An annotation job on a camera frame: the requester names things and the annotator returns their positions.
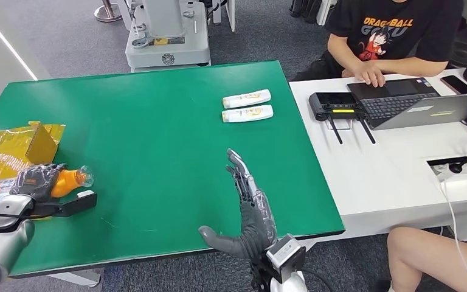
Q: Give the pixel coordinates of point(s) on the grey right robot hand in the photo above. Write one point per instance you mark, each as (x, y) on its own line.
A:
(257, 225)

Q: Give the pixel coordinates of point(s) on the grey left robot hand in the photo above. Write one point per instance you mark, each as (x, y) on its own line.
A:
(36, 181)

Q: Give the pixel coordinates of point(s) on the orange bottle with printed label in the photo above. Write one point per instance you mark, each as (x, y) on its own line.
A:
(66, 181)

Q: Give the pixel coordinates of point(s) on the white robot base machine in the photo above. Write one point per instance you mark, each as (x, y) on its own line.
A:
(171, 43)

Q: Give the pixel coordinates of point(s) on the white tube bottle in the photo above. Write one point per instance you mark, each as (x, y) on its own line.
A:
(246, 98)
(246, 113)

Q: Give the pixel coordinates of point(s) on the yellow taped cardboard box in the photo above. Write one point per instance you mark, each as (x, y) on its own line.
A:
(4, 151)

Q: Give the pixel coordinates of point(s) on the black remote controller with antennas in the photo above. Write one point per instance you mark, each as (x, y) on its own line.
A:
(333, 104)

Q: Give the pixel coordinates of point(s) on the person's bare leg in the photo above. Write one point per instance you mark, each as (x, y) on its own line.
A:
(431, 258)

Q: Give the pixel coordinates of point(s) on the metal stanchion base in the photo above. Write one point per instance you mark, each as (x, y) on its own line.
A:
(107, 13)

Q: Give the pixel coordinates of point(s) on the grey open laptop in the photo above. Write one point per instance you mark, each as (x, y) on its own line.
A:
(394, 104)

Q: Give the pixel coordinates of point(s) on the person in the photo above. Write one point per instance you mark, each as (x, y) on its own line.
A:
(390, 34)

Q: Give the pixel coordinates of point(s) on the black smartphone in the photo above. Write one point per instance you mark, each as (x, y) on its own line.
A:
(458, 84)

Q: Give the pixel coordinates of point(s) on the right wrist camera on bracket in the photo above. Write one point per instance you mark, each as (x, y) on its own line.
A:
(286, 252)

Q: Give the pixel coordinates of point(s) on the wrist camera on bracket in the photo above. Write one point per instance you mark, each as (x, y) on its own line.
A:
(72, 205)
(286, 252)

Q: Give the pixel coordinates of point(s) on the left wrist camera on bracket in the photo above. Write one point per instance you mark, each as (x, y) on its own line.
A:
(72, 205)

